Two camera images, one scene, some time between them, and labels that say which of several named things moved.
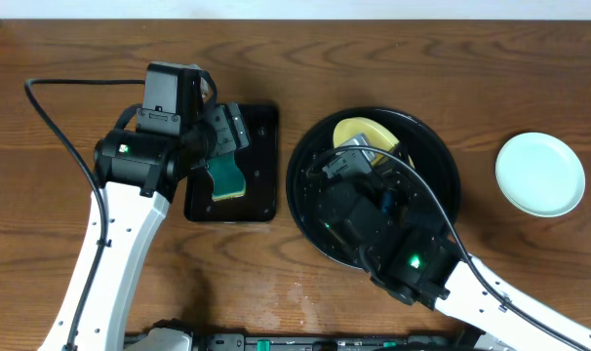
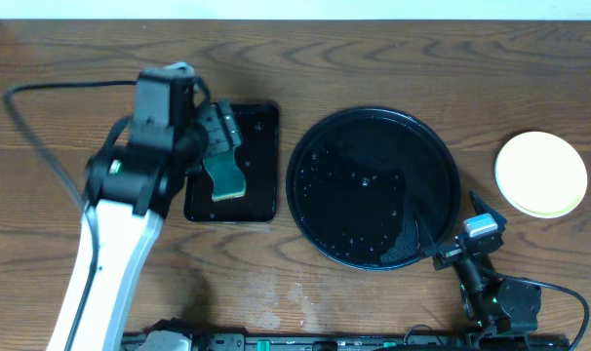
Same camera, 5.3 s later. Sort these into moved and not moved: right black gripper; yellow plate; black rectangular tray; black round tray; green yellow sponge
Moved: yellow plate; right black gripper
Not moved: green yellow sponge; black rectangular tray; black round tray
